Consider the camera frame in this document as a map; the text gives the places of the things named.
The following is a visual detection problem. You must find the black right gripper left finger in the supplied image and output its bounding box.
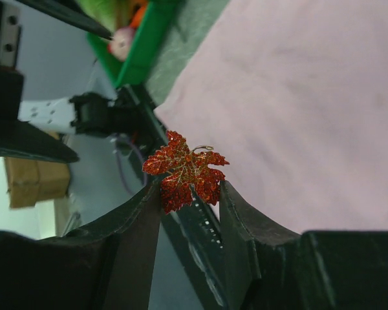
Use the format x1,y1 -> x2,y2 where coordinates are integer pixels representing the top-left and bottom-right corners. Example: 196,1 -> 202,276
0,181 -> 162,310

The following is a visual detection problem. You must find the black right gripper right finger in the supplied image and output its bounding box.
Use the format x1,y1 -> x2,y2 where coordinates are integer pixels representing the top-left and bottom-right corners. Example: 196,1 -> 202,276
219,181 -> 388,309

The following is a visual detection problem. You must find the red maple leaf brooch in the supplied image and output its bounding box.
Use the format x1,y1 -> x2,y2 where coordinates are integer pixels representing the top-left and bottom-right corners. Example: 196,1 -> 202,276
142,130 -> 229,214

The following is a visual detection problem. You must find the pink t-shirt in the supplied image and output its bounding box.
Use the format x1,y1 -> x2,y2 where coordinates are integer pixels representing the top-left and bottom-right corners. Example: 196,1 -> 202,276
155,0 -> 388,233

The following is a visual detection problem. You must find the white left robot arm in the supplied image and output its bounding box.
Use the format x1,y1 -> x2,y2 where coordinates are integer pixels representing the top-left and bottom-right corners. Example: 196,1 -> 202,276
0,1 -> 153,163

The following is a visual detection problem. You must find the cardboard box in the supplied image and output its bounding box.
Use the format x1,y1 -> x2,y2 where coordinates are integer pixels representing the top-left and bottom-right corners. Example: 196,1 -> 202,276
4,157 -> 70,209

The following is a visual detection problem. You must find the purple onion toy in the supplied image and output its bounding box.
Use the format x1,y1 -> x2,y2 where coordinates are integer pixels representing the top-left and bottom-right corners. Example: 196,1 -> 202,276
107,27 -> 135,61

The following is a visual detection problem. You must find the green plastic crate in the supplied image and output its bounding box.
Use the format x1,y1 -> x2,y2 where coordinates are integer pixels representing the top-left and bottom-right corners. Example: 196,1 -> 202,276
87,1 -> 181,88

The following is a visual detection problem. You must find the orange carrot toy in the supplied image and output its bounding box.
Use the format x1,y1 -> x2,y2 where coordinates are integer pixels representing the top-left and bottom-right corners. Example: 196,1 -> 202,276
129,0 -> 149,29

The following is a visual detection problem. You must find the green lettuce toy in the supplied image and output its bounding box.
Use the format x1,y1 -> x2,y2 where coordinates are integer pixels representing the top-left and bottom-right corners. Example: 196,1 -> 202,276
76,0 -> 132,32

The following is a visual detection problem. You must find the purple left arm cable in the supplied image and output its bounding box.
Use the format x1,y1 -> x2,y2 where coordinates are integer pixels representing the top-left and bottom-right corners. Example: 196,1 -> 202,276
109,132 -> 149,195

